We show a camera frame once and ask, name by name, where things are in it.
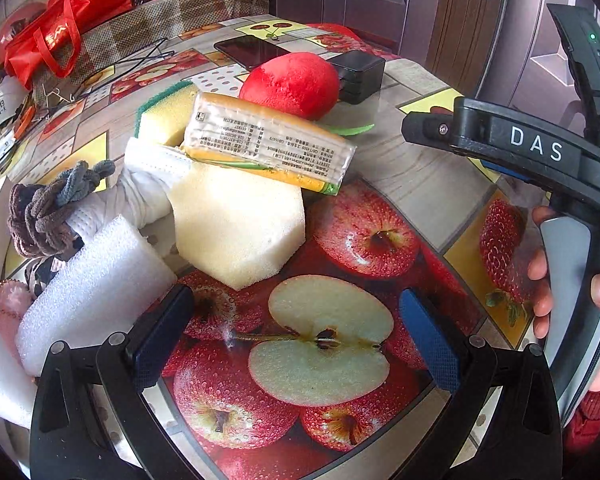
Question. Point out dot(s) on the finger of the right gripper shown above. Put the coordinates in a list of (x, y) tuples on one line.
[(427, 129)]

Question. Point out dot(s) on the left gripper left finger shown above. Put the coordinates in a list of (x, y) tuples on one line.
[(155, 335)]

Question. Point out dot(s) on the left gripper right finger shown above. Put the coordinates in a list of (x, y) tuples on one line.
[(433, 338)]

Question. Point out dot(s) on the white foam block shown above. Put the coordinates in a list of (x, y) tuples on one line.
[(103, 289)]

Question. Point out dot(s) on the red plush apple toy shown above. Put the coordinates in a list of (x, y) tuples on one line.
[(298, 83)]

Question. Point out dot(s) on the pink plush toy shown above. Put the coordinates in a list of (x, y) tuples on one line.
[(15, 300)]

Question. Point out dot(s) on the cream foam sponge block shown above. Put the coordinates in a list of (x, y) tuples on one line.
[(236, 227)]

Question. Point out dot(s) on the white cloth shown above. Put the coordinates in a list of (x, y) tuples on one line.
[(140, 194)]

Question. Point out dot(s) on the yellow packaged snack bar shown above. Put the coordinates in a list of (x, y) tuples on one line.
[(233, 133)]

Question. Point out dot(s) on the yellow green dish sponge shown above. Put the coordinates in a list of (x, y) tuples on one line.
[(164, 118)]

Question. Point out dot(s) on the cow print cloth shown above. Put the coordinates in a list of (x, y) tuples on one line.
[(39, 272)]

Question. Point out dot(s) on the black power adapter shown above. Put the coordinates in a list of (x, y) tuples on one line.
[(360, 75)]

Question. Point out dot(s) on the black smartphone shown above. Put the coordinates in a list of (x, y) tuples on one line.
[(249, 52)]

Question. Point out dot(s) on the white helmet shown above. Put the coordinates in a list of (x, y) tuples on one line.
[(12, 96)]

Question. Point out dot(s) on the plaid blanket bundle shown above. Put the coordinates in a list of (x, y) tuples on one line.
[(136, 29)]

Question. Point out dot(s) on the pink red helmet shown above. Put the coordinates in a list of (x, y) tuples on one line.
[(18, 21)]

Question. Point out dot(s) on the red tote bag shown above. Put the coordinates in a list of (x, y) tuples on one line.
[(54, 39)]

